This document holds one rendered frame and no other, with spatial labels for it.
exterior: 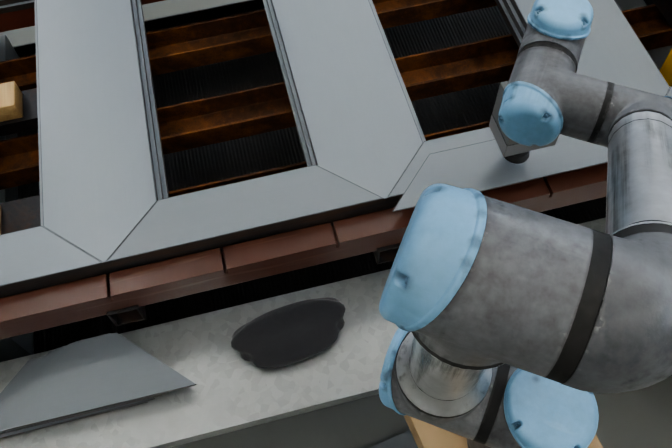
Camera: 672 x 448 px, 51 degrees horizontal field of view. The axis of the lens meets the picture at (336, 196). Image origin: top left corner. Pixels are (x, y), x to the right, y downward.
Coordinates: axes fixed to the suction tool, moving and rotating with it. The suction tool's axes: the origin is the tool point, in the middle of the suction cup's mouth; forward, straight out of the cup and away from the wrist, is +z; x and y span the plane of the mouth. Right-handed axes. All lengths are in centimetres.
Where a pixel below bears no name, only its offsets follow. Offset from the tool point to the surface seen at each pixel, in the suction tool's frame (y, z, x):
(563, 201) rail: -7.8, 8.9, 6.2
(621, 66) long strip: -25.5, 1.8, -13.3
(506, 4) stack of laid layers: -12.9, 3.8, -35.0
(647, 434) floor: -38, 87, 36
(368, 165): 23.2, 1.8, -5.1
